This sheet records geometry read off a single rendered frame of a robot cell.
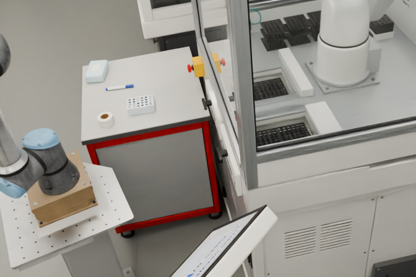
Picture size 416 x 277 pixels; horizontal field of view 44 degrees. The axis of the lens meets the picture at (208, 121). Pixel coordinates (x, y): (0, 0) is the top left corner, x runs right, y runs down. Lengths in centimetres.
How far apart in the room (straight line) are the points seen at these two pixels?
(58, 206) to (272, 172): 80
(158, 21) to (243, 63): 146
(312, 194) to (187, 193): 97
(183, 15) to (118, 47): 172
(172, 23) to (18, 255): 146
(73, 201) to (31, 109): 210
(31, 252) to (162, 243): 100
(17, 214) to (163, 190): 78
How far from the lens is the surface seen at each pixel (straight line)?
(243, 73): 140
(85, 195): 196
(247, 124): 151
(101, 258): 222
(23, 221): 207
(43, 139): 183
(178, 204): 267
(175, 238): 280
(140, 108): 234
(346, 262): 221
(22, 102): 411
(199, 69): 237
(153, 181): 253
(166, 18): 279
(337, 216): 195
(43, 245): 196
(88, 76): 264
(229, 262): 122
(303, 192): 177
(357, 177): 181
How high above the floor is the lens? 219
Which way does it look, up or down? 39 degrees down
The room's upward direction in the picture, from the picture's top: 8 degrees counter-clockwise
